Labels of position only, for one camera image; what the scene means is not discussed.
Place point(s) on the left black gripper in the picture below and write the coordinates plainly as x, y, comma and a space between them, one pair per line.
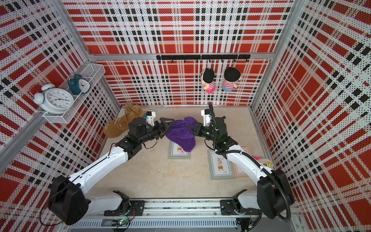
162, 120

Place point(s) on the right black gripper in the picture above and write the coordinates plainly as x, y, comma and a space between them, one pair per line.
199, 127

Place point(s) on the purple microfiber cloth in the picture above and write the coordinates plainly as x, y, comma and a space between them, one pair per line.
181, 135

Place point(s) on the green frame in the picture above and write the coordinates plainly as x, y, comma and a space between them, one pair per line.
220, 168
176, 152

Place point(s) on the pink picture frame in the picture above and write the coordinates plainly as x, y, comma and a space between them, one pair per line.
237, 170

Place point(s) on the pink object behind right arm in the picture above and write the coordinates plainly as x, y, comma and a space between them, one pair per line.
264, 161

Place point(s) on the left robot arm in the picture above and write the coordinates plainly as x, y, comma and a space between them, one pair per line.
69, 199

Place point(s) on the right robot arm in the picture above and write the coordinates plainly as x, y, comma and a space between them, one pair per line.
274, 194

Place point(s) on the white box wooden lid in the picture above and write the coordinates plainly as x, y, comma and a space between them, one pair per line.
145, 116

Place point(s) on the brown plush toy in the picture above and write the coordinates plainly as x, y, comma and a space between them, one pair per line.
116, 127

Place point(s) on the doll pink striped shirt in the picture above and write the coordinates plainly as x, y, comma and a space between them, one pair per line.
207, 78

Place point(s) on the doll blue pants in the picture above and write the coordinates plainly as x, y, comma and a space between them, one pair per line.
231, 76

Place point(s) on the teal alarm clock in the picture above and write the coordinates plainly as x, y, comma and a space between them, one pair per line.
78, 85

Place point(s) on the green circuit board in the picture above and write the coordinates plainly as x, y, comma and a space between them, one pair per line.
120, 222

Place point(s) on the white alarm clock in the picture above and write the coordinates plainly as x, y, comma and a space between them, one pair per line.
53, 100

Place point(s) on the aluminium front rail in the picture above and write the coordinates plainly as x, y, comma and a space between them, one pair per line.
179, 207

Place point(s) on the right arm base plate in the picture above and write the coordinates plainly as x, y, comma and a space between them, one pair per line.
233, 208

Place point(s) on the black hook rail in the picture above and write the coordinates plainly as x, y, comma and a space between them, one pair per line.
233, 57

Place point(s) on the white wire shelf basket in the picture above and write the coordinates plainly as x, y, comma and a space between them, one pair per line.
93, 73

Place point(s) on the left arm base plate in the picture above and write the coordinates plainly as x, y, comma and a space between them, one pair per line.
128, 208

